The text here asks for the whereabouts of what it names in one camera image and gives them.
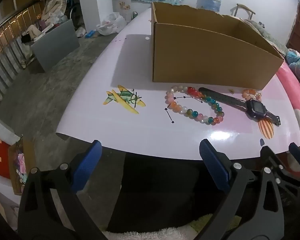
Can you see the blue water jug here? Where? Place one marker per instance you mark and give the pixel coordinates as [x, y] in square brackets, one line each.
[210, 0]

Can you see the red box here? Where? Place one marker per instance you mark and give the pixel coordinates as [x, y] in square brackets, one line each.
[2, 160]

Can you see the metal window grille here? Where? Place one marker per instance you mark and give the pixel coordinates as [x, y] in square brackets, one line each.
[7, 55]

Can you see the person's fluffy garment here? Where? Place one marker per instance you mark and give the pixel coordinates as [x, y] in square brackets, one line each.
[145, 233]

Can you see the wooden chair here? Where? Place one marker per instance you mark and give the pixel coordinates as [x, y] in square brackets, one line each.
[245, 7]

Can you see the blue floral pillow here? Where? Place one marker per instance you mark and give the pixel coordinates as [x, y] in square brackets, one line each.
[298, 65]

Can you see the pile of clothes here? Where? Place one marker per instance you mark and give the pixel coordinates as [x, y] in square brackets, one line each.
[55, 2]

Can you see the spoked wheel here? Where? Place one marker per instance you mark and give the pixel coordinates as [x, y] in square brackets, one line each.
[73, 11]

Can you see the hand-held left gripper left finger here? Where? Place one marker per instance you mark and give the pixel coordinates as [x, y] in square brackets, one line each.
[88, 165]

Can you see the grey board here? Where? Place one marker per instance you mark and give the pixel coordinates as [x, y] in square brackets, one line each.
[55, 45]

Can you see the blue plastic item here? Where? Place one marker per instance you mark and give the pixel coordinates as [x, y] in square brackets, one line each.
[90, 34]

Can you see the open floor cardboard box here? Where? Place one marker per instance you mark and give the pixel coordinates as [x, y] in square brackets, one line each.
[13, 172]

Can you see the grey-green lace pillow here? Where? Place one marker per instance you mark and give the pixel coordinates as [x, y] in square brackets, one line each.
[262, 33]

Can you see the white plastic bag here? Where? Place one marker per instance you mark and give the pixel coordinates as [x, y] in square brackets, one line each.
[110, 25]

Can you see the brown cardboard box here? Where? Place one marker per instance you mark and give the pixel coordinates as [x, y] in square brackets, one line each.
[202, 55]

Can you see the pink floral blanket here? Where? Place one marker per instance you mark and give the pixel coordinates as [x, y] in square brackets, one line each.
[290, 85]

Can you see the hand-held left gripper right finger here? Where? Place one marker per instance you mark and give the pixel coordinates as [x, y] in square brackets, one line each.
[213, 165]

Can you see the dark smart watch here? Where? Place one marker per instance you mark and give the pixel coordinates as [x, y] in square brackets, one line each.
[256, 107]

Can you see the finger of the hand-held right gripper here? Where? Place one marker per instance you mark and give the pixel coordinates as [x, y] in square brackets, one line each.
[271, 158]
[298, 153]

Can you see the white floral cloth cover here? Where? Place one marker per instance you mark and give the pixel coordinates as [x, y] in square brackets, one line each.
[122, 5]

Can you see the green can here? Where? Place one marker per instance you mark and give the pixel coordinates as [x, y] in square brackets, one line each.
[134, 15]

